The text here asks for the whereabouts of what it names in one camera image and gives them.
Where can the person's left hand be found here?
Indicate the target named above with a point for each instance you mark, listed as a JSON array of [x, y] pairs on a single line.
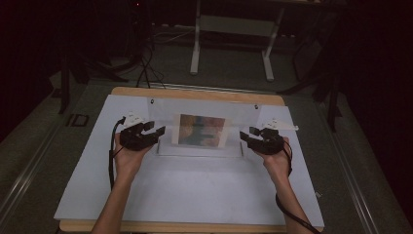
[[130, 162]]

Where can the person's right hand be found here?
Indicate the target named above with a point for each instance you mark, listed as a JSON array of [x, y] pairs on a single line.
[[276, 164]]

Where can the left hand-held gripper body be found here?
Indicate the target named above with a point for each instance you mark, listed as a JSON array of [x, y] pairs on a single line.
[[136, 139]]

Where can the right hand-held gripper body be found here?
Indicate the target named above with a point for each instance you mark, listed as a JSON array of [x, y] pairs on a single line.
[[269, 143]]

